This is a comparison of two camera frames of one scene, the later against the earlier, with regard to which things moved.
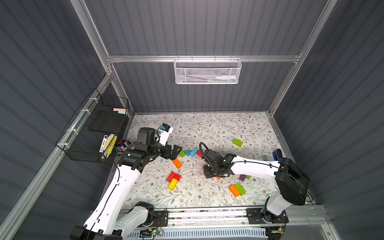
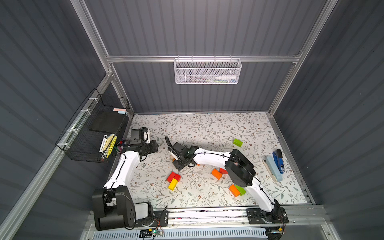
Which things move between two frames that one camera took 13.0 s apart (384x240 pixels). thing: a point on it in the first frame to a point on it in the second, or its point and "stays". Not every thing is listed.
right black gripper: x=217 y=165 to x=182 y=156
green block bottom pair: x=240 y=189 stays
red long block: x=171 y=176 stays
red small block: x=177 y=177 stays
